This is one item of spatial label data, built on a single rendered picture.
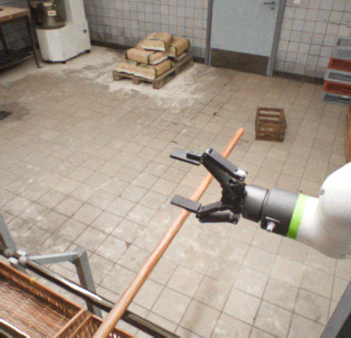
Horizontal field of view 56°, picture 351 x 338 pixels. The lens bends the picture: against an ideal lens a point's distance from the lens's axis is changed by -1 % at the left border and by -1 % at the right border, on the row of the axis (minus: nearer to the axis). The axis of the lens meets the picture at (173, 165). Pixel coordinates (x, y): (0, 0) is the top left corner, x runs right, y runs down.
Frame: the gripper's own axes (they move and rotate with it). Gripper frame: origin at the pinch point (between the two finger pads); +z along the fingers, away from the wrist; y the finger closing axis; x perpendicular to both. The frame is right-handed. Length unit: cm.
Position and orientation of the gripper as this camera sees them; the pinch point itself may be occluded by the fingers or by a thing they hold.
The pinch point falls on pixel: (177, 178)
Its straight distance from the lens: 76.6
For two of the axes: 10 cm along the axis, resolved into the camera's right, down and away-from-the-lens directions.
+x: 4.6, -5.3, 7.1
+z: -8.9, -2.7, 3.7
